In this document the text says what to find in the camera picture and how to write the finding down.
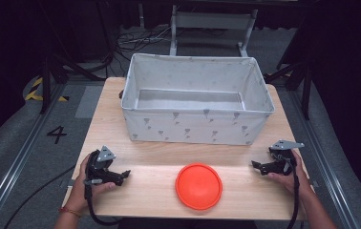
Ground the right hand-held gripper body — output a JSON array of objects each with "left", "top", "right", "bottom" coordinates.
[{"left": 260, "top": 139, "right": 306, "bottom": 176}]

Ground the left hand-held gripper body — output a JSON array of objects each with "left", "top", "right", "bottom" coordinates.
[{"left": 84, "top": 145, "right": 125, "bottom": 187}]

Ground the orange plastic disc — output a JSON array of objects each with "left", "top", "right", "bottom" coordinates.
[{"left": 175, "top": 162, "right": 223, "bottom": 211}]

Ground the white printed fabric storage box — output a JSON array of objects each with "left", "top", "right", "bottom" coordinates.
[{"left": 120, "top": 52, "right": 276, "bottom": 146}]

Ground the person's right hand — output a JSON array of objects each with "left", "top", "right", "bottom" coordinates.
[{"left": 266, "top": 150, "right": 313, "bottom": 200}]

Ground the person's left hand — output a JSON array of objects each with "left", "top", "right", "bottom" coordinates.
[{"left": 65, "top": 154, "right": 117, "bottom": 215}]

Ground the black tripod stand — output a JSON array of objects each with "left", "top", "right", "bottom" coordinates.
[
  {"left": 264, "top": 60, "right": 314, "bottom": 122},
  {"left": 37, "top": 52, "right": 108, "bottom": 115}
]

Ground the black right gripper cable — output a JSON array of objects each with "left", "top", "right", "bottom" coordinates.
[{"left": 285, "top": 149, "right": 301, "bottom": 229}]

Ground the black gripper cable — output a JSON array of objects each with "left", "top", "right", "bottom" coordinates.
[
  {"left": 84, "top": 182, "right": 122, "bottom": 227},
  {"left": 285, "top": 149, "right": 301, "bottom": 229}
]

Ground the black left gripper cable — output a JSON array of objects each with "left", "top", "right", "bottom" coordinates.
[{"left": 84, "top": 182, "right": 122, "bottom": 227}]

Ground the metal floor rail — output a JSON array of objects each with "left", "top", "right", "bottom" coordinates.
[
  {"left": 287, "top": 89, "right": 361, "bottom": 229},
  {"left": 0, "top": 83, "right": 68, "bottom": 229}
]

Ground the red string bracelet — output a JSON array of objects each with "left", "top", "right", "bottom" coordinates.
[{"left": 58, "top": 206, "right": 83, "bottom": 219}]

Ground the thin black floor cable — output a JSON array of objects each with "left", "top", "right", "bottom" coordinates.
[{"left": 3, "top": 164, "right": 77, "bottom": 229}]

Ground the bundle of floor cables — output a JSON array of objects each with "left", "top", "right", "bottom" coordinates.
[{"left": 113, "top": 26, "right": 178, "bottom": 70}]

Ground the grey metal stand frame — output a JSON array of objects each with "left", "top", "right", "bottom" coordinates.
[{"left": 168, "top": 4, "right": 259, "bottom": 58}]

